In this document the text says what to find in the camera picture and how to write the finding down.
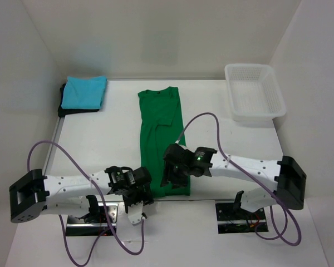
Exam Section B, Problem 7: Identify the green t-shirt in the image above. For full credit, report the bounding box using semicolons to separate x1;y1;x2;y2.
137;87;190;198

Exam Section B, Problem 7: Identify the black t-shirt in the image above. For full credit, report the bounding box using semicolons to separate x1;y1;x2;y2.
57;83;99;118

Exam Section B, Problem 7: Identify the light blue t-shirt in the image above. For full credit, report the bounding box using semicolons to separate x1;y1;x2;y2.
61;76;107;110

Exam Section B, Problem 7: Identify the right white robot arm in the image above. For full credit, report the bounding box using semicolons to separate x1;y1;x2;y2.
160;143;307;219

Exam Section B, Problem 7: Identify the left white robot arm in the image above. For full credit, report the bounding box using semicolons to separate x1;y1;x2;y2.
9;166;154;224

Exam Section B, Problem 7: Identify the white plastic basket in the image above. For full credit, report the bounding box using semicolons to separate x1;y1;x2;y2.
224;63;287;121

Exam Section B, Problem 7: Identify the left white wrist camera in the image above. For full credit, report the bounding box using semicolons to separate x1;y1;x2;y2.
127;202;146;225

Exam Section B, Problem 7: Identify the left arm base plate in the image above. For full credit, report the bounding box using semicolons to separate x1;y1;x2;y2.
65;202;119;236

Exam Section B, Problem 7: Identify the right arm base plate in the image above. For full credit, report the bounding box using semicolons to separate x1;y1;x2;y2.
215;201;268;234

